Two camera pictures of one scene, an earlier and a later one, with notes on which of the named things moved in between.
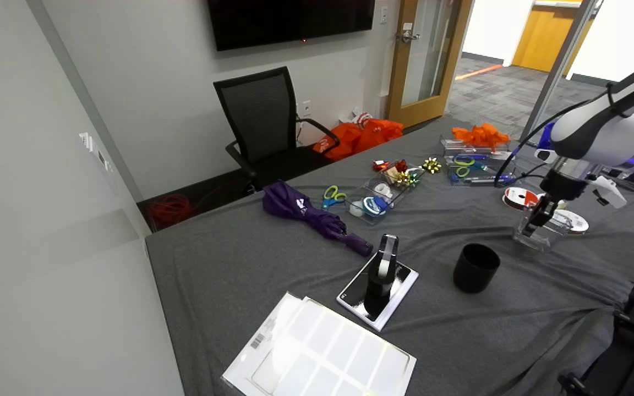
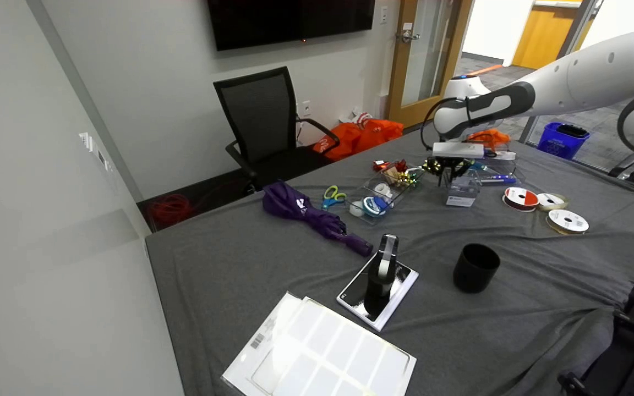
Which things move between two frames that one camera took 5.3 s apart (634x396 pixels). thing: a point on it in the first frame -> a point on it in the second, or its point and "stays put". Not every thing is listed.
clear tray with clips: x=378 y=200 stays put
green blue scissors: x=332 y=197 stays put
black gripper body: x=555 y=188 -> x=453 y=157
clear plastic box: x=544 y=236 -> x=463 y=191
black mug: x=474 y=266 stays put
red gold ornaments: x=398 y=172 stays put
